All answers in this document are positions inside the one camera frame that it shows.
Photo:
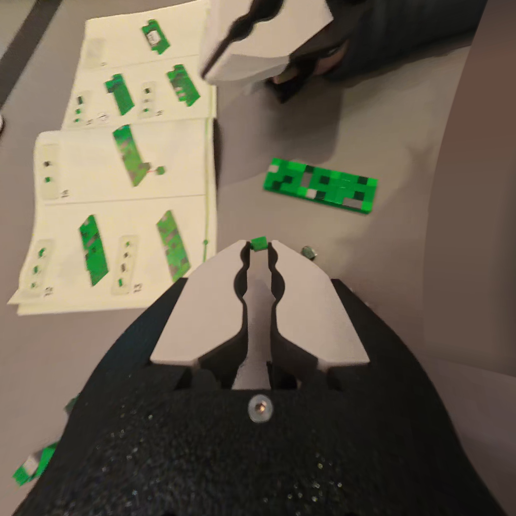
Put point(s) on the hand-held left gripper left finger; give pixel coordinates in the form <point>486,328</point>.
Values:
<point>201,318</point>

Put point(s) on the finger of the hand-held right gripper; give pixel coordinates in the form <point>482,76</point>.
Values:
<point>274,44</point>
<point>221,24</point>

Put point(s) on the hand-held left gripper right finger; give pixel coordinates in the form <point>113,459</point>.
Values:
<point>318,322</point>

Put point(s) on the bright green small brick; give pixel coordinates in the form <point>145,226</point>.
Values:
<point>258,244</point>

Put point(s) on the green brick plate assembly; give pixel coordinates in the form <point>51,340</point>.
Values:
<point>322,185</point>

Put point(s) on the pile of small bricks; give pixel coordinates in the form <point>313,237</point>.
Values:
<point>34,463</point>

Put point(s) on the person's right forearm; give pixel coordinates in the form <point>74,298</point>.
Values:
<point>403,32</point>

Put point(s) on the grey desk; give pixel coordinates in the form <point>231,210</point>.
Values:
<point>363,121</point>

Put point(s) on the open instruction booklet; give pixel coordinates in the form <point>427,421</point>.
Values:
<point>121,161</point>

